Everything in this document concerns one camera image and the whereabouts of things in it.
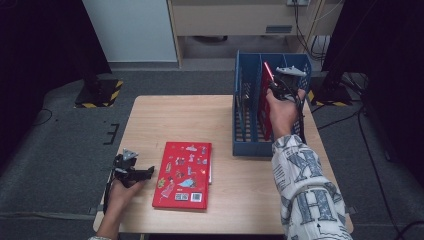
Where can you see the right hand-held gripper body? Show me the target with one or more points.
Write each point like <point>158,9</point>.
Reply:
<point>290,70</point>

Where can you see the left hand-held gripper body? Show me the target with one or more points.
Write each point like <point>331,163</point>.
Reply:
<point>129,155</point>

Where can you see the red picture book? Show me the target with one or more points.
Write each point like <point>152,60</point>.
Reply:
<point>183,173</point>
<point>265,113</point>

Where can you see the blue plastic file rack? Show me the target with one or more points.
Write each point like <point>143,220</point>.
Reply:
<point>248,66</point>

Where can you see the white book with green leaf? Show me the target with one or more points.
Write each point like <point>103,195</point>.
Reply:
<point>210,176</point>

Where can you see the person's left hand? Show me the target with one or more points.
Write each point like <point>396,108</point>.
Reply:
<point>121,200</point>

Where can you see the person's right hand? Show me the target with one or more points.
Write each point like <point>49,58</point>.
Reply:
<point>283,116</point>

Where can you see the striped black stand base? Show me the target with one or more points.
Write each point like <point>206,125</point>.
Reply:
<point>333,95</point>
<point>96,93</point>

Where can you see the beige wooden cabinet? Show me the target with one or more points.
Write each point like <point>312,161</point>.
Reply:
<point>226,18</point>

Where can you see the black curtain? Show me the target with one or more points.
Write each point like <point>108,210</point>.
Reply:
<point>393,50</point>
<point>40,50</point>

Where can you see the white partition panel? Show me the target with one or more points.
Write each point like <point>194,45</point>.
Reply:
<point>130,30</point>

